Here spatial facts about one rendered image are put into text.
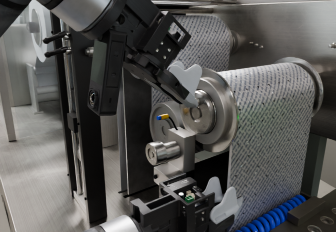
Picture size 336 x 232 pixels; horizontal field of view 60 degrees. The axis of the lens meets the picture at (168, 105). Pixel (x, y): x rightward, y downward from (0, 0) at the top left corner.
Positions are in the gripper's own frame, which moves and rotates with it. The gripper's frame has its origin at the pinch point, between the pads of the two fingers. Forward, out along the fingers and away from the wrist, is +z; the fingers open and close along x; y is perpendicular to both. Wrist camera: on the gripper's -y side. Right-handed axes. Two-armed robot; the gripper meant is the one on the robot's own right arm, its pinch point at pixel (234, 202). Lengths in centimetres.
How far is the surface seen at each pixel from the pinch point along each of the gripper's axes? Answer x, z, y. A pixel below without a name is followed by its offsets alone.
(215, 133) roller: 2.3, -3.5, 13.4
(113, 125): 74, 10, -10
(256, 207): -0.2, 6.1, -3.3
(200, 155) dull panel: 43, 30, -17
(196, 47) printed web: 23.5, 10.1, 24.8
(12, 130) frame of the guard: 102, -23, -14
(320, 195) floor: 69, 188, -109
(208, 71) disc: 5.4, -2.5, 23.0
